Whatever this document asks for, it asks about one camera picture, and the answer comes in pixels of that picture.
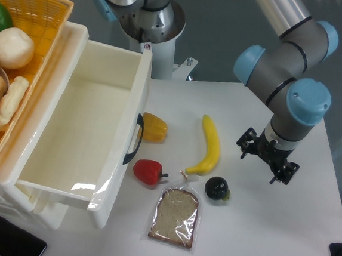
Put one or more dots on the dark purple mangosteen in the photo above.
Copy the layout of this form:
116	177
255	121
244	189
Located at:
216	188

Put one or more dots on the red bell pepper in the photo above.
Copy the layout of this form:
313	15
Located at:
148	171

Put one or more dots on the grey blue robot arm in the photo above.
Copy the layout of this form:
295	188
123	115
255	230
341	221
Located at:
297	103

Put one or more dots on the black smartphone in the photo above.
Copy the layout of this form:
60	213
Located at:
14	241

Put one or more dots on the yellow banana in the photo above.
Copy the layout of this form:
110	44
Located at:
210	160

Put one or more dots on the yellow bell pepper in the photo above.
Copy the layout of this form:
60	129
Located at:
155	129

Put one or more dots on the white drawer cabinet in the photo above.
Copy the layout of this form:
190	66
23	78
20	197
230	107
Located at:
16	200

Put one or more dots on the white round bun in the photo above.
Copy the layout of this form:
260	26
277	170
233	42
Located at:
16	48

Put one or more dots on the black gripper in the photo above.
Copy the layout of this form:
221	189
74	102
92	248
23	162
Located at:
250	143

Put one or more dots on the orange wicker basket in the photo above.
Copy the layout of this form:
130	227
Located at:
43	21

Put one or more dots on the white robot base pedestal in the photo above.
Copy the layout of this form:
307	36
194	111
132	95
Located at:
157	31

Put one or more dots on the bagged bread slice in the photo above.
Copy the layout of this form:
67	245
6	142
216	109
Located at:
175	217

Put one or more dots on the pale twisted bread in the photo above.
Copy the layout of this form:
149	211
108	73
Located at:
11	100

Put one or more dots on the white plastic drawer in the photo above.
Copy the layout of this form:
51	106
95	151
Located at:
84	151

